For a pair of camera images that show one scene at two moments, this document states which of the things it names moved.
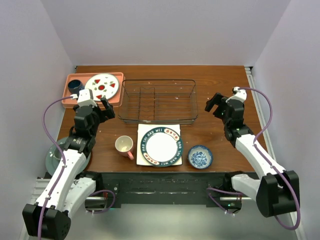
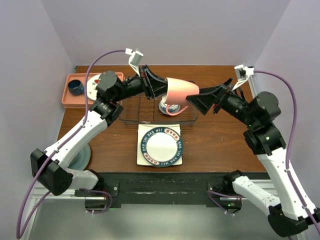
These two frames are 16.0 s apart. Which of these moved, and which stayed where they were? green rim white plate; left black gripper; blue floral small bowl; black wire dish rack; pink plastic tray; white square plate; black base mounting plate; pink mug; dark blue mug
Moved: left black gripper; pink mug; blue floral small bowl
Stayed: dark blue mug; green rim white plate; pink plastic tray; black wire dish rack; black base mounting plate; white square plate
